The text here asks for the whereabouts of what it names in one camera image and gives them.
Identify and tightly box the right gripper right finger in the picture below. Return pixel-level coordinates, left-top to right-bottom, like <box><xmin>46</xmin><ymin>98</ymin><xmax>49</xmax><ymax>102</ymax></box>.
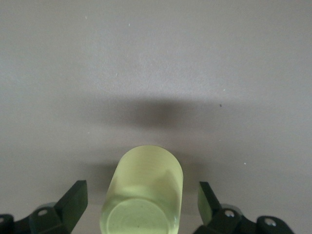
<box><xmin>192</xmin><ymin>181</ymin><xmax>293</xmax><ymax>234</ymax></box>

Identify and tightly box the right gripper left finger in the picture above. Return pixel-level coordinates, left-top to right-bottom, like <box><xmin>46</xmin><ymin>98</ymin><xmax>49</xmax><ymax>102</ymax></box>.
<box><xmin>0</xmin><ymin>179</ymin><xmax>89</xmax><ymax>234</ymax></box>

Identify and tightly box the yellow plastic cup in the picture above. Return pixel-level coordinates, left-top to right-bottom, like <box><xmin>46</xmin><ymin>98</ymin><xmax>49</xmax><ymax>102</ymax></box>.
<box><xmin>99</xmin><ymin>145</ymin><xmax>184</xmax><ymax>234</ymax></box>

